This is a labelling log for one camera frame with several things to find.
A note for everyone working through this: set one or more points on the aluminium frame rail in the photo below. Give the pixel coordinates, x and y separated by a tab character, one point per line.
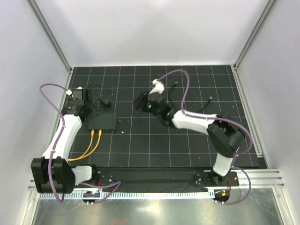
260	178

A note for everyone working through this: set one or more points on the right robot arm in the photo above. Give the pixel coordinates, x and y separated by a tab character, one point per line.
226	135

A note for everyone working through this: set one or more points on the black grid mat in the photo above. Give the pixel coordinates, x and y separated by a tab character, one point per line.
139	139

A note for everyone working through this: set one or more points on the black power adapter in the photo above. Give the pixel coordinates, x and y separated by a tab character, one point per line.
105	102

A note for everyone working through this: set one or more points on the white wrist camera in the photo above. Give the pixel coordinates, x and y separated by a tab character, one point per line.
157	87
69	92

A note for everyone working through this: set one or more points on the black network switch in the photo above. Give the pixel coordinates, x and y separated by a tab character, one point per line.
106	121

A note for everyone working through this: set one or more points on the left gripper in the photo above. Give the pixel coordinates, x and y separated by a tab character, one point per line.
86	118

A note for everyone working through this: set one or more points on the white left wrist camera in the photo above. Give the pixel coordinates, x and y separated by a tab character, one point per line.
69	92

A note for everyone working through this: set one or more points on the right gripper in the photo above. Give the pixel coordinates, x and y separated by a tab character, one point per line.
141	101

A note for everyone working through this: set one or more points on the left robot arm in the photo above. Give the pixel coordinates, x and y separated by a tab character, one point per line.
52	172

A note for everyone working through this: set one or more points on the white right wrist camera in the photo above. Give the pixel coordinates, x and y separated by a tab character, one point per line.
157	87

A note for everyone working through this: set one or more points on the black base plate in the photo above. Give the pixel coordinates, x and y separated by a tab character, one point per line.
163	179

